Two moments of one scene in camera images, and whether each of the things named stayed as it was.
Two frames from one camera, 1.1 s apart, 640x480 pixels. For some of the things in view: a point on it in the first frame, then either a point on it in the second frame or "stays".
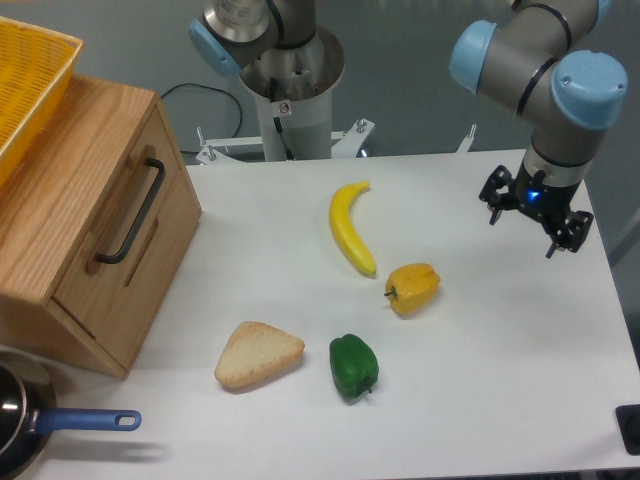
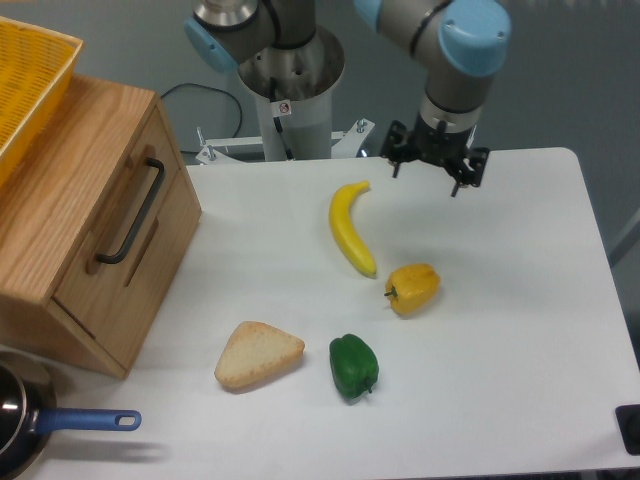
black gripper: (547, 202) → (442, 147)
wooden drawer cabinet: (93, 225) stays
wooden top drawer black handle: (140, 213) stays
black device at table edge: (628, 421) stays
